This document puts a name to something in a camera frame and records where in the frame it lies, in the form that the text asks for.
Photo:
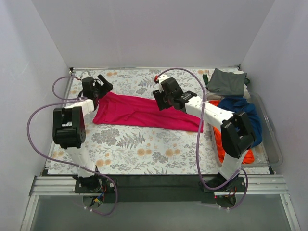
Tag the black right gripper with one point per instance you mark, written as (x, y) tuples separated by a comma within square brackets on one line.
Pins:
[(159, 100)]

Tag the aluminium front rail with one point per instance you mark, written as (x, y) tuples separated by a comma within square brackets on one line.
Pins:
[(62, 185)]

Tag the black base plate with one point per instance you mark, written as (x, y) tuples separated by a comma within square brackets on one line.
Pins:
[(144, 188)]

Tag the orange t-shirt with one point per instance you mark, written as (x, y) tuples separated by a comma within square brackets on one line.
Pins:
[(248, 159)]

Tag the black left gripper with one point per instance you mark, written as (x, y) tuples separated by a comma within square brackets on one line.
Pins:
[(101, 87)]

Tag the clear plastic bin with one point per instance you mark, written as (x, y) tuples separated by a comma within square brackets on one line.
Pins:
[(267, 153)]

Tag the floral patterned table mat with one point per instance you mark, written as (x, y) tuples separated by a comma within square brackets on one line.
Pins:
[(137, 150)]

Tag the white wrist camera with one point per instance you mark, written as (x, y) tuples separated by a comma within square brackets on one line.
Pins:
[(159, 79), (83, 74)]

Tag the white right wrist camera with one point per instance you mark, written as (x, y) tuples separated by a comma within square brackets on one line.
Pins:
[(159, 79)]

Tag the pink t-shirt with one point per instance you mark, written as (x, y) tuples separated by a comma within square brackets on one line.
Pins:
[(125, 110)]

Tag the blue t-shirt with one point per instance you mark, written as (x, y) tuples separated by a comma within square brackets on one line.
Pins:
[(238, 104)]

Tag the grey folded t-shirt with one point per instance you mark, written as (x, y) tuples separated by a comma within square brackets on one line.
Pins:
[(226, 83)]

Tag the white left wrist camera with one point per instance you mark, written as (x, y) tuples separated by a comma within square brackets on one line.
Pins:
[(83, 74)]

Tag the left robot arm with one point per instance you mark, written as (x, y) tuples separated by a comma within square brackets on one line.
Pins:
[(69, 131)]

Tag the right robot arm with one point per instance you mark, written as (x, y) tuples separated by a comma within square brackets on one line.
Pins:
[(237, 133)]

